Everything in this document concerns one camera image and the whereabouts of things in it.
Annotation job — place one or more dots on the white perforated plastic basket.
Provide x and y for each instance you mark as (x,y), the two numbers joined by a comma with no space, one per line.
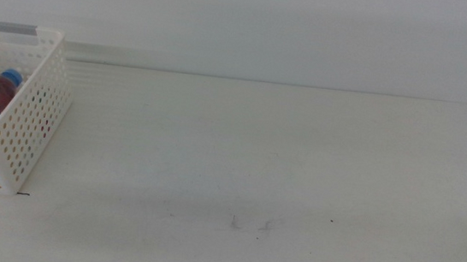
(23,128)

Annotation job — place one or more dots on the white wall trunking strip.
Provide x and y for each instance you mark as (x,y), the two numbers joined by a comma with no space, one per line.
(137,58)

